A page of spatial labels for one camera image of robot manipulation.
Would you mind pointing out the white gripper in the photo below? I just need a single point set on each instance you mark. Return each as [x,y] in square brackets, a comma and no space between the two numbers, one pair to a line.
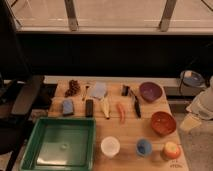
[190,122]

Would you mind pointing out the blue sponge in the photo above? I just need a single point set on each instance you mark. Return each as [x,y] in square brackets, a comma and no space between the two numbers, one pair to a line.
[67,107]

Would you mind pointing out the orange carrot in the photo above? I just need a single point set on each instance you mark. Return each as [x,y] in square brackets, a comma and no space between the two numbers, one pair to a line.
[121,111]

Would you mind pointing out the yellow banana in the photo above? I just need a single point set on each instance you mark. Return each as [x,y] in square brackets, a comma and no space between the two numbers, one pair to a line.
[105,107]

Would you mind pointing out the light blue cloth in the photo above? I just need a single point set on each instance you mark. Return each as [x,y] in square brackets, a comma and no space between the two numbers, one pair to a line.
[98,90]

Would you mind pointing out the green plastic tray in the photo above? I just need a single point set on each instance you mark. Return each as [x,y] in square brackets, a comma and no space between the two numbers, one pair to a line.
[63,144]

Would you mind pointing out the brown grape bunch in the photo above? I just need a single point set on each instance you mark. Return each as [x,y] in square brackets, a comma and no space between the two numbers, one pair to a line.
[74,88]

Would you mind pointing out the black handled brush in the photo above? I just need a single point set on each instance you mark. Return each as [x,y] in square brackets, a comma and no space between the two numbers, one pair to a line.
[136,104]

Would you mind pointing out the small black clip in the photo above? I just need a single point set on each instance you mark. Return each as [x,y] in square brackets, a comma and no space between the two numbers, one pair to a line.
[125,90]

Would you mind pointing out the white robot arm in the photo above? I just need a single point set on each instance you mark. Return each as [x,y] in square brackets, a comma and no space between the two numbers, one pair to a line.
[199,110]

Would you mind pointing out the white cup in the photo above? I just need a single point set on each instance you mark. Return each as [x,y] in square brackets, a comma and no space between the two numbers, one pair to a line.
[110,146]

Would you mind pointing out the blue cup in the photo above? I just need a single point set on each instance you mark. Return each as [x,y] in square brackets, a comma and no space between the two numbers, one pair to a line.
[143,147]

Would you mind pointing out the red bowl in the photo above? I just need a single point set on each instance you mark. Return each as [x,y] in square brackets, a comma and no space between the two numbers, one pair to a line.
[163,123]

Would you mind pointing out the black rectangular block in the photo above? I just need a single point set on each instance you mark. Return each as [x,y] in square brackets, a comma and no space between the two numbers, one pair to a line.
[89,108]

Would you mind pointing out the red yellow apple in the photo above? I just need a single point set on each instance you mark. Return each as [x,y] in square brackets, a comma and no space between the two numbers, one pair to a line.
[171,150]

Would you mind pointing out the purple bowl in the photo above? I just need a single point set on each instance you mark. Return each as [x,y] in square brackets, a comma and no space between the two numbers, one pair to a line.
[150,91]

